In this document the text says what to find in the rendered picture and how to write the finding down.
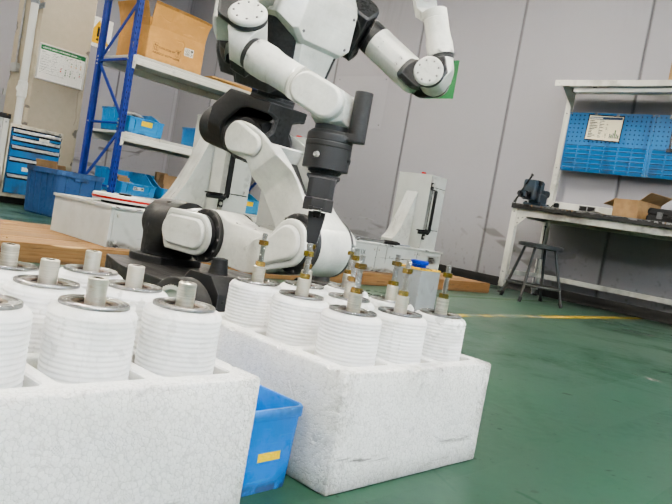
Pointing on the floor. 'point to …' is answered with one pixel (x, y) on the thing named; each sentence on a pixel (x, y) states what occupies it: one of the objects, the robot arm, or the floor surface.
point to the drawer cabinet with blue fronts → (10, 188)
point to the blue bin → (270, 441)
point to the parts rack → (153, 70)
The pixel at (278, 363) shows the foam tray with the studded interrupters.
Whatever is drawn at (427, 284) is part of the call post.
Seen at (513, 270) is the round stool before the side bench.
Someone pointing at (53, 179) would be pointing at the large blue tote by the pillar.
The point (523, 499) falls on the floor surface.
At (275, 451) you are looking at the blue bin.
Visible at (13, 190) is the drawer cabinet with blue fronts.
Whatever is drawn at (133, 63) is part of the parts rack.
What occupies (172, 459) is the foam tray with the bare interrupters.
